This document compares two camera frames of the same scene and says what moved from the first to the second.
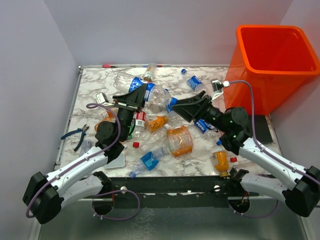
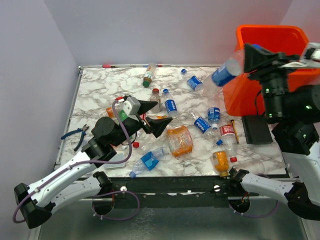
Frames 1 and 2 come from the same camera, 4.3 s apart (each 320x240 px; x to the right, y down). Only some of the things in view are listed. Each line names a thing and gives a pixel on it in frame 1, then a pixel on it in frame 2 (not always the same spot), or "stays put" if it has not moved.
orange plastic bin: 278,61 stays put
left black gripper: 136,97 → 157,125
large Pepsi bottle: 155,94 → 222,73
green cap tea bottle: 149,72 stays put
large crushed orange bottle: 180,140 stays put
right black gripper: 189,108 → 261,61
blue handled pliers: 83,129 stays put
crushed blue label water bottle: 147,161 stays put
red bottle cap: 136,144 stays put
